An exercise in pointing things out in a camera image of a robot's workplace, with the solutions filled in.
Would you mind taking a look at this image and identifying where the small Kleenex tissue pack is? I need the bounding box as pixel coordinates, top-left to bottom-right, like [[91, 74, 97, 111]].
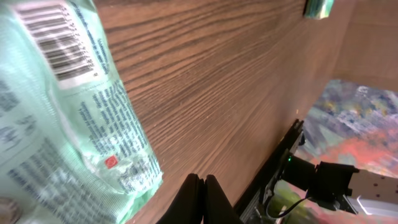
[[303, 0, 334, 20]]

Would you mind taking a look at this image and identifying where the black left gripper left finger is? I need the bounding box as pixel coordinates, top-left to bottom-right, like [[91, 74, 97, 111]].
[[157, 174, 205, 224]]

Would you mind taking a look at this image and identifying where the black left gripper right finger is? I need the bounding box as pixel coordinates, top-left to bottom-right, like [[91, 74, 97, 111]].
[[203, 175, 242, 224]]

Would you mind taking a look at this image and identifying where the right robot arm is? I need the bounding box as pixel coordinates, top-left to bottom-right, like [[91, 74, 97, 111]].
[[282, 155, 397, 218]]

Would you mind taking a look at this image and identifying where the teal tissue pack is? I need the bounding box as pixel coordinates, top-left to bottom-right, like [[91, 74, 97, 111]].
[[1, 1, 162, 223]]

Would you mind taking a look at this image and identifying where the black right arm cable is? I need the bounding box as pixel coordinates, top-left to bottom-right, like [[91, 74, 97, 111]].
[[264, 195, 312, 219]]

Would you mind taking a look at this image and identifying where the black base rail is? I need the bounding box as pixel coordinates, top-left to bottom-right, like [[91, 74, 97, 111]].
[[233, 119, 304, 223]]

